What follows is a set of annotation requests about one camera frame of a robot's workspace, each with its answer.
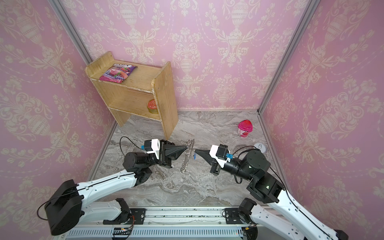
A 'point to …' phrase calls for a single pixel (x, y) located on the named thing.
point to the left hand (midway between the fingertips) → (185, 151)
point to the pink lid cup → (244, 127)
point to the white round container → (261, 146)
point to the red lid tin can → (152, 107)
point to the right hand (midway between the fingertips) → (198, 149)
